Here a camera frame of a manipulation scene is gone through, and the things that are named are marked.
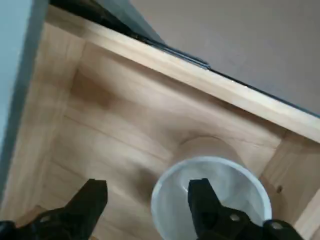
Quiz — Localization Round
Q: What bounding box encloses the white cup with black handle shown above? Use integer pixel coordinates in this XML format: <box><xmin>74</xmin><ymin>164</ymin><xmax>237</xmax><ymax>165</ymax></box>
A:
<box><xmin>150</xmin><ymin>156</ymin><xmax>273</xmax><ymax>240</ymax></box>

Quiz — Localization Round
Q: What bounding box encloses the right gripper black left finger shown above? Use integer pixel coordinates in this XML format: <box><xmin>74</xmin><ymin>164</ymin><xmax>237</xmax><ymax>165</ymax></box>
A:
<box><xmin>0</xmin><ymin>178</ymin><xmax>109</xmax><ymax>240</ymax></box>

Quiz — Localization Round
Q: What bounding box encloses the gray drawer with white handle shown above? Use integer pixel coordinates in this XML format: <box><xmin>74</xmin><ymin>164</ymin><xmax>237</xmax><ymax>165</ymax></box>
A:
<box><xmin>0</xmin><ymin>4</ymin><xmax>320</xmax><ymax>240</ymax></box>

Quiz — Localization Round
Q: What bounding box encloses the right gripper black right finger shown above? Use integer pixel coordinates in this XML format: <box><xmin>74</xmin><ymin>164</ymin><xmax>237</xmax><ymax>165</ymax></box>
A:
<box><xmin>187</xmin><ymin>177</ymin><xmax>304</xmax><ymax>240</ymax></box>

